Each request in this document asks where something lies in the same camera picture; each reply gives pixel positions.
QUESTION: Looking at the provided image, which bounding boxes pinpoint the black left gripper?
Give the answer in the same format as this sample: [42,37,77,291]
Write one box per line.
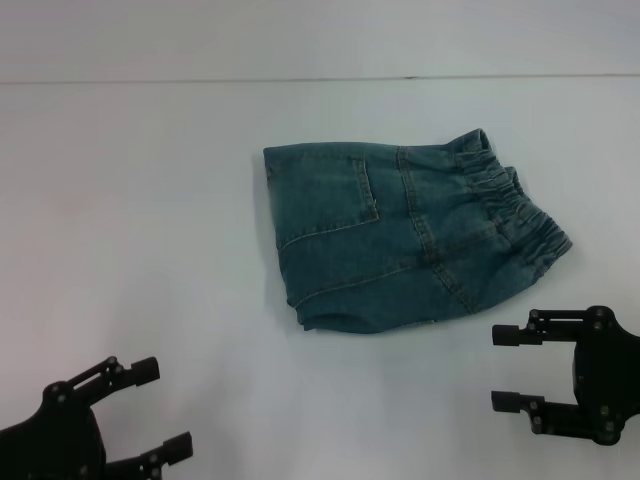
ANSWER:
[0,355,195,480]

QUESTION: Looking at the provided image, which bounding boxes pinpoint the blue denim shorts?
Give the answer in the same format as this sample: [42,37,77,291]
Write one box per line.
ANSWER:
[262,128,574,334]

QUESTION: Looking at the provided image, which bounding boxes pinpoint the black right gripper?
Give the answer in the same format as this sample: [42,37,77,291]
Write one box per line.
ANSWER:
[490,305,640,447]

